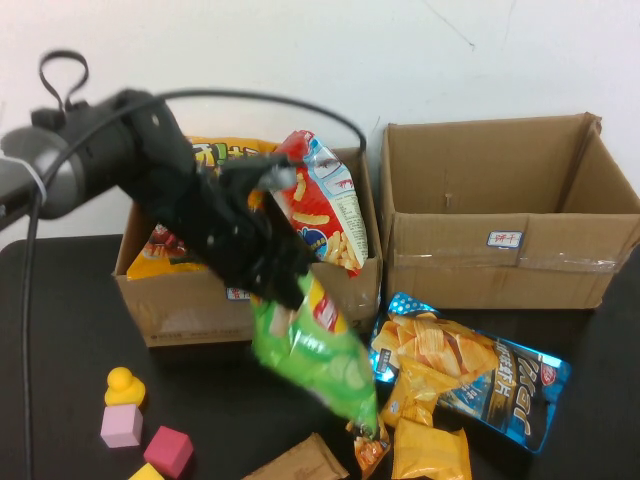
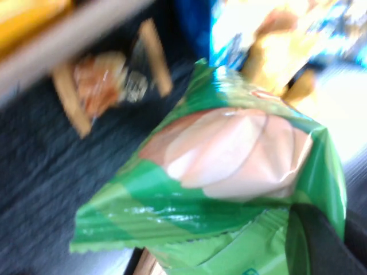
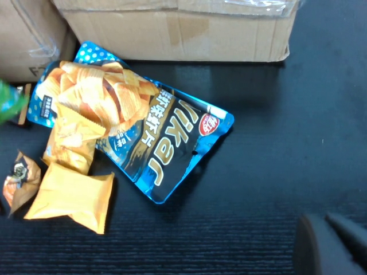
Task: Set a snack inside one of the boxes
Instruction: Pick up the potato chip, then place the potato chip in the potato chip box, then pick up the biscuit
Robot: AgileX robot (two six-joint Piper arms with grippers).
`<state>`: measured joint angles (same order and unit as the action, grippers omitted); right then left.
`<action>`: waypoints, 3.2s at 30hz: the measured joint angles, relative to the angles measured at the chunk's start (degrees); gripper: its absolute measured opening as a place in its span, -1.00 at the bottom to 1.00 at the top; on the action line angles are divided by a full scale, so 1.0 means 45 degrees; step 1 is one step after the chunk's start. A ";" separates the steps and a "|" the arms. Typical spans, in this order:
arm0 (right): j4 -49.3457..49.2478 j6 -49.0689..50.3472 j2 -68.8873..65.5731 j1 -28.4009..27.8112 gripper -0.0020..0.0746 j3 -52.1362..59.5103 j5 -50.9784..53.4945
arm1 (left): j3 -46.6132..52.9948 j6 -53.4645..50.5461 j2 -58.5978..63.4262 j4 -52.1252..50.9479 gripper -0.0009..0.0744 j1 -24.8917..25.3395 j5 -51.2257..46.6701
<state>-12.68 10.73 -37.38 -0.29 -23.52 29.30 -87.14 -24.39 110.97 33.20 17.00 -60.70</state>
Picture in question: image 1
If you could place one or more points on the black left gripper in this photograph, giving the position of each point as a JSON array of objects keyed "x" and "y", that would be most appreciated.
[{"x": 235, "y": 235}]

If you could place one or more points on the green Lay's chips bag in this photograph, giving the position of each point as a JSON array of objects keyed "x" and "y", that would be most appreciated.
[{"x": 310, "y": 360}]

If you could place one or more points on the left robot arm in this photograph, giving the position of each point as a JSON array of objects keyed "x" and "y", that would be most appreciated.
[{"x": 125, "y": 150}]

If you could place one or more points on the small yellow snack packet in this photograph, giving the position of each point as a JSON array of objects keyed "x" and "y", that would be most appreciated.
[
  {"x": 415, "y": 395},
  {"x": 430, "y": 450}
]

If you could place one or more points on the small black brown snack packet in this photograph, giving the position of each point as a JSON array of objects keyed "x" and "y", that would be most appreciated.
[{"x": 370, "y": 452}]

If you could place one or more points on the red prawn cracker bag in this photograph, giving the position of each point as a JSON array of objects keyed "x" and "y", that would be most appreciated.
[{"x": 325, "y": 200}]

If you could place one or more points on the cardboard box marked F2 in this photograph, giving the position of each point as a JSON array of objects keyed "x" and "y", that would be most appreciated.
[{"x": 190, "y": 320}]

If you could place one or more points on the orange potato fries bag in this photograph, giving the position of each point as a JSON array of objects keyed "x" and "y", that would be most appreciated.
[{"x": 150, "y": 265}]

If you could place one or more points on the empty cardboard box, biscuit label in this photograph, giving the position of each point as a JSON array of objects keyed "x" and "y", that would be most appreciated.
[{"x": 450, "y": 280}]

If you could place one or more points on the brown paper packet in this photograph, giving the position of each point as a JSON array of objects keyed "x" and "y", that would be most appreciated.
[{"x": 300, "y": 462}]

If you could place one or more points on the yellow rubber duck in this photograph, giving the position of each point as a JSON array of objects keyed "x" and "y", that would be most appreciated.
[{"x": 122, "y": 387}]

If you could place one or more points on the dark pink foam cube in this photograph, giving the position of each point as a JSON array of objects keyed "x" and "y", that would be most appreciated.
[{"x": 167, "y": 450}]

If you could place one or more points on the light pink foam cube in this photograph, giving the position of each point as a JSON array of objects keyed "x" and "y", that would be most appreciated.
[{"x": 121, "y": 426}]

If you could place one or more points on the yellow foam cube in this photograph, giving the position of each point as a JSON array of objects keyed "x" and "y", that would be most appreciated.
[{"x": 147, "y": 472}]

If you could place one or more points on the blue prawn chips bag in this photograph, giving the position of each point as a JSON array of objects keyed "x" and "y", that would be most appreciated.
[{"x": 515, "y": 400}]

